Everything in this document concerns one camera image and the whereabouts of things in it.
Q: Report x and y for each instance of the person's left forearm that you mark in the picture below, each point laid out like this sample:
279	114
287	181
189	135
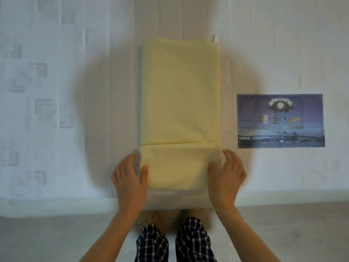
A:
111	237

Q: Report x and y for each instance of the person's right forearm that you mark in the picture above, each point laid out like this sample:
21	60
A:
242	234

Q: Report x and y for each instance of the dark plaid trousers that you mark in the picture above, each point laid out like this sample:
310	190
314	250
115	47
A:
190	242

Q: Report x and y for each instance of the person's left hand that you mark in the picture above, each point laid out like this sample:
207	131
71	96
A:
128	185

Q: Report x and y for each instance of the white patterned mattress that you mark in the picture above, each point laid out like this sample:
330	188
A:
49	111

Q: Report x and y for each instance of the person's left thumb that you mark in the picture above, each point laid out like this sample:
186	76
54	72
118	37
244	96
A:
144	175

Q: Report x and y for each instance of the person's right hand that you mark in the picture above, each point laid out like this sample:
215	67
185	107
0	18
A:
227	182

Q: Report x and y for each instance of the tan slipper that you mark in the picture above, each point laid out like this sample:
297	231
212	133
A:
152	219
195	214

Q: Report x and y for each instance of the person's right thumb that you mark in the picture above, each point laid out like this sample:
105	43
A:
213	171

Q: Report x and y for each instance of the pale yellow towel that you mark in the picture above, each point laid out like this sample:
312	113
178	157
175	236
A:
180	106

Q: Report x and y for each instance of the blue rectangular mattress label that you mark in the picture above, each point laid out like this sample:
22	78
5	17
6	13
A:
280	121

